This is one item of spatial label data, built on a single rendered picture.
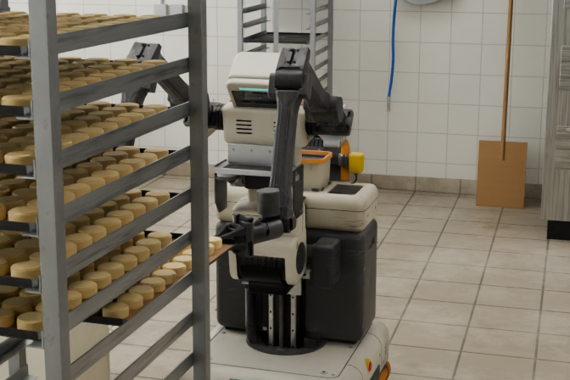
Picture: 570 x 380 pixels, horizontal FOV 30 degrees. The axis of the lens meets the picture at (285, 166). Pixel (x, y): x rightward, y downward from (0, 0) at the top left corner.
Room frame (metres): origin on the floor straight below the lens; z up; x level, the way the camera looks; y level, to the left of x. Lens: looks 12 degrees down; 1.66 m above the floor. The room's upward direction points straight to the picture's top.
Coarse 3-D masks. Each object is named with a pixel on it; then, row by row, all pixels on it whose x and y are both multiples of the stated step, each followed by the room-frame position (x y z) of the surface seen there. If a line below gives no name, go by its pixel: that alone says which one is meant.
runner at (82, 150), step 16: (160, 112) 2.00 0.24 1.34; (176, 112) 2.08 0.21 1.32; (128, 128) 1.86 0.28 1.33; (144, 128) 1.93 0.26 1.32; (80, 144) 1.69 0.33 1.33; (96, 144) 1.74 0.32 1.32; (112, 144) 1.80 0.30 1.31; (64, 160) 1.64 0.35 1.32; (80, 160) 1.69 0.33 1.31; (32, 176) 1.56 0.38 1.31
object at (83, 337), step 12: (84, 324) 3.25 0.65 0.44; (96, 324) 3.34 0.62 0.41; (0, 336) 3.17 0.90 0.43; (72, 336) 3.16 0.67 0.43; (84, 336) 3.25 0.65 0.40; (96, 336) 3.34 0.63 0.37; (72, 348) 3.16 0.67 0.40; (84, 348) 3.25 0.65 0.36; (36, 360) 3.14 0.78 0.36; (72, 360) 3.16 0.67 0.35; (108, 360) 3.43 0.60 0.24; (0, 372) 3.17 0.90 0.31; (36, 372) 3.14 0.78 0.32; (84, 372) 3.24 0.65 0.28; (96, 372) 3.33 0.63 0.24; (108, 372) 3.42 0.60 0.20
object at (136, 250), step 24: (144, 240) 2.08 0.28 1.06; (168, 240) 2.11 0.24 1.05; (96, 264) 1.95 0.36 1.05; (120, 264) 1.92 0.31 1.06; (0, 288) 1.77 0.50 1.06; (24, 288) 1.81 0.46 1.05; (72, 288) 1.78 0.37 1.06; (96, 288) 1.79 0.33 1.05; (0, 312) 1.65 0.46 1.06; (24, 312) 1.69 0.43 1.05
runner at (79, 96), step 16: (160, 64) 2.01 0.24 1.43; (176, 64) 2.08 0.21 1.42; (112, 80) 1.81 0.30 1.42; (128, 80) 1.87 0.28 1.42; (144, 80) 1.93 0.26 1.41; (160, 80) 2.00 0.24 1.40; (64, 96) 1.65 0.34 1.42; (80, 96) 1.70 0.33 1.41; (96, 96) 1.75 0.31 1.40; (32, 112) 1.55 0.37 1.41
